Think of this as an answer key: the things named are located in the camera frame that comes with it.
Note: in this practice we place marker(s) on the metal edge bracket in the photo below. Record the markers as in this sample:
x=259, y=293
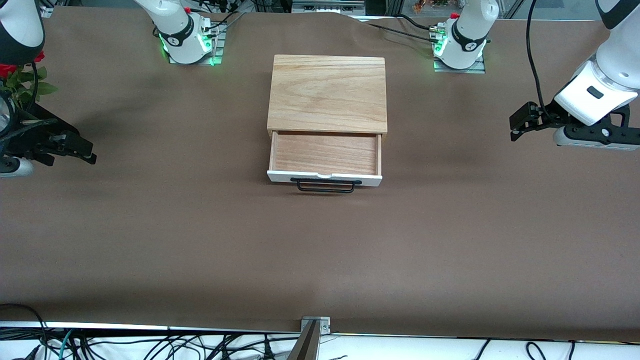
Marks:
x=322, y=324

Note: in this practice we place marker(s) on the wooden drawer cabinet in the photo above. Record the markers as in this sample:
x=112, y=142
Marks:
x=327, y=92

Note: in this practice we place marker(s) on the black cylindrical vase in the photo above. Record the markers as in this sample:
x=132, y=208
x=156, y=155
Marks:
x=57, y=122

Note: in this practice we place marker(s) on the dark camera pole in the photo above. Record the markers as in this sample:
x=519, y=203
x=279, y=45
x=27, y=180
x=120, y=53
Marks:
x=305, y=347

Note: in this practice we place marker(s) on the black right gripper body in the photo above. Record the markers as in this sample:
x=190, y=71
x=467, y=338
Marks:
x=26, y=136

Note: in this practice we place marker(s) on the aluminium corner profile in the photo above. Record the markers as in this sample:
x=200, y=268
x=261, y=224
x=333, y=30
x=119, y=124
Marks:
x=47, y=9

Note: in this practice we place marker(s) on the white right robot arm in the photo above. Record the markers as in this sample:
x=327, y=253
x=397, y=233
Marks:
x=175, y=25

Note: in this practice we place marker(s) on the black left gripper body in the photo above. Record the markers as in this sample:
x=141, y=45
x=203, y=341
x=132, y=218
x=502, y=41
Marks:
x=546, y=115

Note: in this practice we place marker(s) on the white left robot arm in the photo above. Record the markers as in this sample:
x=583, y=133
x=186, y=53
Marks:
x=620, y=50

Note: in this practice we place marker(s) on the red roses with green leaves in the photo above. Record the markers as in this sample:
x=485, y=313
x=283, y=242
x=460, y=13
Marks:
x=30, y=87

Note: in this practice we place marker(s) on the aluminium edge rail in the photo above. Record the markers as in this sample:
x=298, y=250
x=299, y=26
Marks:
x=125, y=327

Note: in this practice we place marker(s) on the orange background item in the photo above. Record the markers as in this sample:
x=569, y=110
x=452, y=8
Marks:
x=430, y=5

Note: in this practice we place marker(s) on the aluminium background frame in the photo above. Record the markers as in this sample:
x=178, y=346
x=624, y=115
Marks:
x=327, y=7

